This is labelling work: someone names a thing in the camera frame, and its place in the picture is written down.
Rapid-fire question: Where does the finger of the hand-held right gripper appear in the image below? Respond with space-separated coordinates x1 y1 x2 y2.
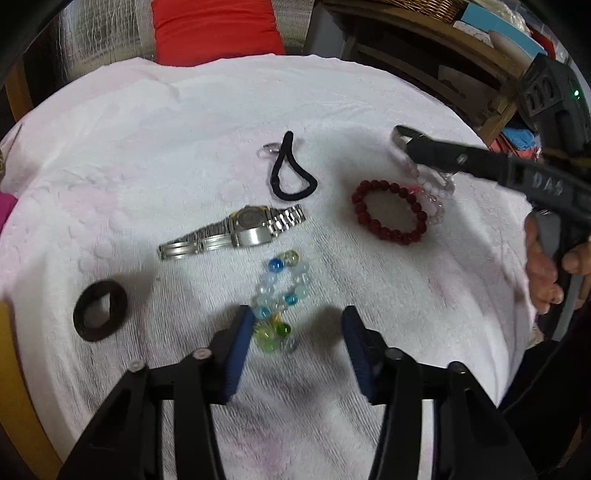
394 124 509 185

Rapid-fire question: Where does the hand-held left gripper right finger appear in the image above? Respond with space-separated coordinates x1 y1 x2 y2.
341 305 539 480

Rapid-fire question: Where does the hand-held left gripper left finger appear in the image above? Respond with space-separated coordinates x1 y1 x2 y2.
56 305 256 480

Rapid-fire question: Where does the pink white bead bracelet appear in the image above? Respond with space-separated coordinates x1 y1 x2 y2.
406 159 455 226

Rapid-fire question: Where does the metal bangle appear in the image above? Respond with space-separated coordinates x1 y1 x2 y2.
391 126 423 153

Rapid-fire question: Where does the colourful glass bead bracelet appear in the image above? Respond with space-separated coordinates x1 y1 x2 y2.
250 250 311 355

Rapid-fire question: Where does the dark red bead bracelet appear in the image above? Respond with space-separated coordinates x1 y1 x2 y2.
352 179 428 244

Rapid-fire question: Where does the silver metal wristwatch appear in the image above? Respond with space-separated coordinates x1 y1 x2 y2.
157 204 306 261

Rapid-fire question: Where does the thin black hair tie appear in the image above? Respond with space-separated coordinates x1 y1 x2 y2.
269 130 318 202

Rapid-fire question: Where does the person's right hand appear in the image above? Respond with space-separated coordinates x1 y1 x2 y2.
524 215 591 319

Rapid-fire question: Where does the wooden shelf unit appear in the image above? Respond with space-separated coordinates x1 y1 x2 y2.
318 0 548 141

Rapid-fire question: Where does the wicker basket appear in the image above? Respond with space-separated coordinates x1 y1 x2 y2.
383 0 468 17

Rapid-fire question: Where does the pinkish white towel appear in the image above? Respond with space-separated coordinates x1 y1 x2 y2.
0 53 548 480

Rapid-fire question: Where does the red cushion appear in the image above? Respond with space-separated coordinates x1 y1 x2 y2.
151 0 287 64

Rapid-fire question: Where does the silver quilted chair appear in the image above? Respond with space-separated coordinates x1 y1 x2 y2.
28 0 324 81

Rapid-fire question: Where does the thick black hair tie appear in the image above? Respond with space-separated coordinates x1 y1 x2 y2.
72 280 129 343

